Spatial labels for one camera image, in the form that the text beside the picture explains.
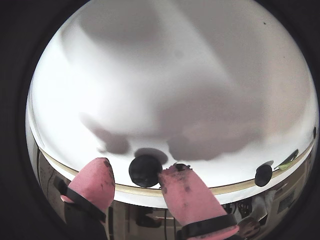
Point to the pink-tipped black gripper finger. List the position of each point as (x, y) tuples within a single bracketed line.
[(190, 197), (92, 185)]

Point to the green leaf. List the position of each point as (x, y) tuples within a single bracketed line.
[(287, 163)]

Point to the person in white shirt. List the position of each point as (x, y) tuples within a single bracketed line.
[(250, 225)]

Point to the thin wooden rod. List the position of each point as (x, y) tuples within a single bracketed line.
[(140, 190)]

